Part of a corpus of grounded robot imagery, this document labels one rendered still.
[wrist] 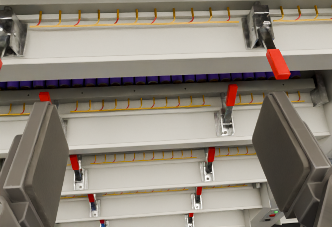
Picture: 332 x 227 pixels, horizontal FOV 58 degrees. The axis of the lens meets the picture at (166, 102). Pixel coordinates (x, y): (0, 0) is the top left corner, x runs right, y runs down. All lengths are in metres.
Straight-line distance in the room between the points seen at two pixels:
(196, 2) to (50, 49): 0.17
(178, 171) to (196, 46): 0.38
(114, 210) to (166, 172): 0.23
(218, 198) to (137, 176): 0.28
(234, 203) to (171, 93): 0.47
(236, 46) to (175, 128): 0.20
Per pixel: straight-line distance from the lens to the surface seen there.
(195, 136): 0.49
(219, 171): 0.68
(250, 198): 0.88
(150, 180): 0.66
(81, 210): 0.85
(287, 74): 0.30
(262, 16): 0.34
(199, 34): 0.35
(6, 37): 0.34
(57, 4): 0.35
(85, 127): 0.50
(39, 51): 0.35
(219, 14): 0.36
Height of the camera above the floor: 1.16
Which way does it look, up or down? 53 degrees down
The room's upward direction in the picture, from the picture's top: 3 degrees clockwise
